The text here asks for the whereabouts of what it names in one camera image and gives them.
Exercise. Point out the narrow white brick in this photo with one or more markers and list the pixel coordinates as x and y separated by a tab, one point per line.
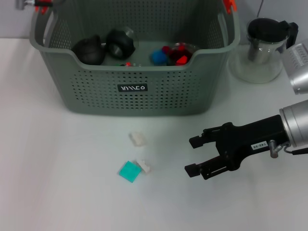
145	167

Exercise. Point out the glass teacup black sleeve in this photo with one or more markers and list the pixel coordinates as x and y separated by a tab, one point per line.
136	65
119	44
192	47

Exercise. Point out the bright red slope brick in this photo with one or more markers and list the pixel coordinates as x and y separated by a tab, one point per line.
182	60

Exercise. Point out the teal brick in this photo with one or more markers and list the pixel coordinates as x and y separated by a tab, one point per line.
130	172

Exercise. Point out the blue square brick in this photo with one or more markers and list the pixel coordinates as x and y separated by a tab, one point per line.
158	57

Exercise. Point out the black clay teapot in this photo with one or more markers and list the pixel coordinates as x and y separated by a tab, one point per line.
89	51

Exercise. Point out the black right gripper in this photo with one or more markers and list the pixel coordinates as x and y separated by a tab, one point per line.
252	139

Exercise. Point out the wide white brick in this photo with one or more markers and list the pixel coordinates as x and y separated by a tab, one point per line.
138	139

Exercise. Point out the glass teapot black lid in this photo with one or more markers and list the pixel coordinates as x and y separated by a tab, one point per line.
262	60

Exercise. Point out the green brick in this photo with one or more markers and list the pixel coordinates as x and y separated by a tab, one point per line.
119	65

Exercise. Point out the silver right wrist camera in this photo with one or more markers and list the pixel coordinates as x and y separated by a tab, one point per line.
299	72

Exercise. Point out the grey perforated storage bin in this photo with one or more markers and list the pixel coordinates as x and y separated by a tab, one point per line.
168	96

